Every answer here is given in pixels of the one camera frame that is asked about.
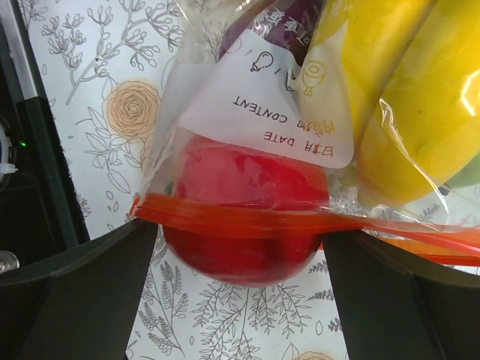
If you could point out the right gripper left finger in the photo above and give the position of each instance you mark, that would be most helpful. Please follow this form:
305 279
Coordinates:
79 304

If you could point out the aluminium front rail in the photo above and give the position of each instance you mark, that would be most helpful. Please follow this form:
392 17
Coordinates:
21 52

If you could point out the zip bag of fake fruit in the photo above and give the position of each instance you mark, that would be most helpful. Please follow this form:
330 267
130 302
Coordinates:
383 95

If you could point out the fake red apple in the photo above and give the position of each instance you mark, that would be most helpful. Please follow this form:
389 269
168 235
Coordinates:
245 185

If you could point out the floral table mat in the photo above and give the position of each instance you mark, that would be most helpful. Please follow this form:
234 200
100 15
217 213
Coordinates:
106 64

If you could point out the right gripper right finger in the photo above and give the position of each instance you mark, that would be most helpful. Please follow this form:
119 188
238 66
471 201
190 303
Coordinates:
393 304

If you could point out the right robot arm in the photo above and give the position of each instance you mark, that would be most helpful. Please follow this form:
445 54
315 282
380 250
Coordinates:
40 216

